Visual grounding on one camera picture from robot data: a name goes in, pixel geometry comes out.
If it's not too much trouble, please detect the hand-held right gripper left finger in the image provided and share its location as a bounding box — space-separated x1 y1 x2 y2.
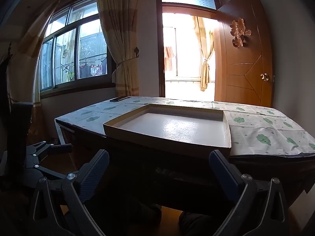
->
27 149 110 236

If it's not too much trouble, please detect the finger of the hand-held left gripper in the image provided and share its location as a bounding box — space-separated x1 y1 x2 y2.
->
25 163 80 181
26 141 74 164

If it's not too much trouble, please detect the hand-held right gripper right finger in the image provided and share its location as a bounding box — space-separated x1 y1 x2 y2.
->
209 150 289 236

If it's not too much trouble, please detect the shallow cardboard tray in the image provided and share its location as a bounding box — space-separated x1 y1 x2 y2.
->
103 103 232 159

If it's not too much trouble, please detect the dark wooden table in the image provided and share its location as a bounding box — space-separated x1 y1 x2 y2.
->
55 118 315 207

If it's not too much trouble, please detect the dark wooden furniture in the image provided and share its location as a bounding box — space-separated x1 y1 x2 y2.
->
0 42 32 175

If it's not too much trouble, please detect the white green-print tablecloth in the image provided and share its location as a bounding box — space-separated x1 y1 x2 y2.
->
55 96 315 156

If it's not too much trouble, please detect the hanging laundry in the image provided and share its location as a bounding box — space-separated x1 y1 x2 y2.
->
79 56 107 78

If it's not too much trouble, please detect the beige patterned curtain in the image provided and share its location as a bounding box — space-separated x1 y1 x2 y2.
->
96 0 142 97
6 0 64 107

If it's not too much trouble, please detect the sheer yellow curtain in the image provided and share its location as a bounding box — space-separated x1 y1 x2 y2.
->
192 16 214 92

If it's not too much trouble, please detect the orange wooden door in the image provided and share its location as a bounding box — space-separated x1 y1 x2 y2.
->
214 0 275 107

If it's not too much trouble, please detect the sliding glass window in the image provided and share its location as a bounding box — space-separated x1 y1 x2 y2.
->
39 0 116 96

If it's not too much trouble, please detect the orange striped towel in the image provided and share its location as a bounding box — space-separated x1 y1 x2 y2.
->
164 46 175 72

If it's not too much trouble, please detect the golden door decoration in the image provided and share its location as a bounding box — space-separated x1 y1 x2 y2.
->
230 17 252 48

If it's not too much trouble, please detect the dark brown door frame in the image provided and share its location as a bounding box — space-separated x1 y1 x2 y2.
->
156 0 223 98

